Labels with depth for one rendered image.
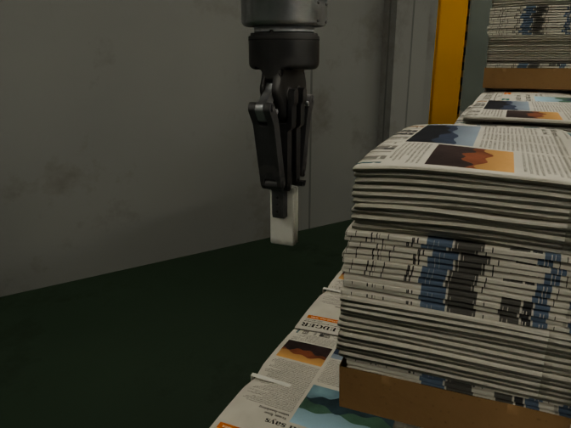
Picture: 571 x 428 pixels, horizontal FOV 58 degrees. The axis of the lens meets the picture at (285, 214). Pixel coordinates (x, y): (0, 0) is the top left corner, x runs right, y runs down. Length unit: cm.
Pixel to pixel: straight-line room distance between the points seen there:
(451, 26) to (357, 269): 143
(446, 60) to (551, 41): 59
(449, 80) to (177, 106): 155
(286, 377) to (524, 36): 86
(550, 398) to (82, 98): 250
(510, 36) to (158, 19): 194
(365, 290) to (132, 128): 242
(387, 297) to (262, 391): 51
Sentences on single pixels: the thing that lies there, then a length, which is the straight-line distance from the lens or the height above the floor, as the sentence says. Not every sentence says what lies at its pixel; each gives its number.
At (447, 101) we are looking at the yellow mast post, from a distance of 181.
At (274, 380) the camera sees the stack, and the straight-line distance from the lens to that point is 94.
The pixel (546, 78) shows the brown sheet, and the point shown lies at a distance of 126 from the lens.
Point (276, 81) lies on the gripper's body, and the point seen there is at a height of 112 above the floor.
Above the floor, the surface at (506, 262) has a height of 100.
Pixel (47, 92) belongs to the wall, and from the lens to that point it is 269.
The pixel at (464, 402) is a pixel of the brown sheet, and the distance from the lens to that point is 47.
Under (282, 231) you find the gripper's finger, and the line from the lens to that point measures 60.
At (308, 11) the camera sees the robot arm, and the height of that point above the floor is 118.
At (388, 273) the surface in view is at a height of 97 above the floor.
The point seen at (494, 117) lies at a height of 107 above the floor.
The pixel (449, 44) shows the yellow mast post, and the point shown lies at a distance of 180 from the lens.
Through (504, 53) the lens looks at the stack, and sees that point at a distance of 126.
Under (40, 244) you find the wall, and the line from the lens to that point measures 282.
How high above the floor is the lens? 115
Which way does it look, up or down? 18 degrees down
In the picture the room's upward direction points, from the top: straight up
